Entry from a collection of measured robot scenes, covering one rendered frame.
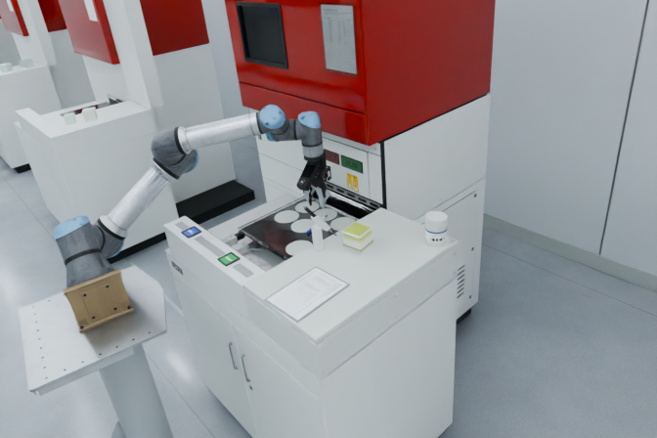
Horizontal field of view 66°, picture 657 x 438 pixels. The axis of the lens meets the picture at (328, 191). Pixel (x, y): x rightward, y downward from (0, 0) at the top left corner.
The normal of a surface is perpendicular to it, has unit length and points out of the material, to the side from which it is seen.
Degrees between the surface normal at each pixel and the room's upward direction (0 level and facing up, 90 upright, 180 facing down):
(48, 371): 0
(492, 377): 0
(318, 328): 0
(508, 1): 90
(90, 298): 90
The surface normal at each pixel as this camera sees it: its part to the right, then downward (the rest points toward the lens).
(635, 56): -0.74, 0.37
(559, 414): -0.09, -0.88
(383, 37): 0.66, 0.29
